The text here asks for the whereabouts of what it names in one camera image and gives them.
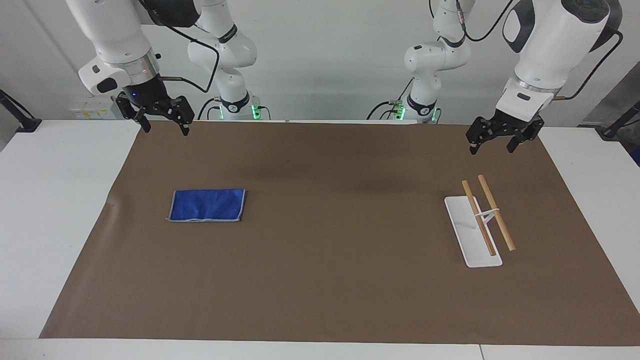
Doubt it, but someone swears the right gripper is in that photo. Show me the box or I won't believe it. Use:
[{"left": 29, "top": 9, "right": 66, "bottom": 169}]
[{"left": 115, "top": 75, "right": 195, "bottom": 137}]

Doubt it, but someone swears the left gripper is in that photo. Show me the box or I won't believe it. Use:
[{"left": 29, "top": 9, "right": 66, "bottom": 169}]
[{"left": 465, "top": 110, "right": 545, "bottom": 155}]

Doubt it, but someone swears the blue folded towel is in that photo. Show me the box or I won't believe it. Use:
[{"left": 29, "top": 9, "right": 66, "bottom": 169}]
[{"left": 166, "top": 188, "right": 248, "bottom": 223}]

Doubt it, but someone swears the white socket strip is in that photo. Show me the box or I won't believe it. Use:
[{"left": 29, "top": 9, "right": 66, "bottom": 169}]
[{"left": 69, "top": 101, "right": 119, "bottom": 120}]

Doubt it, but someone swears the white rack with wooden bars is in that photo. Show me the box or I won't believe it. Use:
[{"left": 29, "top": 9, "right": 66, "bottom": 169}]
[{"left": 443, "top": 174, "right": 517, "bottom": 269}]

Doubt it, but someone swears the black stand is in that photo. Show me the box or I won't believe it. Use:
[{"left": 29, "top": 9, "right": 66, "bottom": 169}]
[
  {"left": 594, "top": 99, "right": 640, "bottom": 140},
  {"left": 0, "top": 89, "right": 43, "bottom": 134}
]

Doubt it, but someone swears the black cable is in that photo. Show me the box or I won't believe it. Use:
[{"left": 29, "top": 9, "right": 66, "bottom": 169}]
[
  {"left": 159, "top": 22, "right": 222, "bottom": 95},
  {"left": 366, "top": 77, "right": 416, "bottom": 121},
  {"left": 453, "top": 0, "right": 516, "bottom": 43},
  {"left": 197, "top": 96, "right": 224, "bottom": 121},
  {"left": 552, "top": 30, "right": 625, "bottom": 101}
]

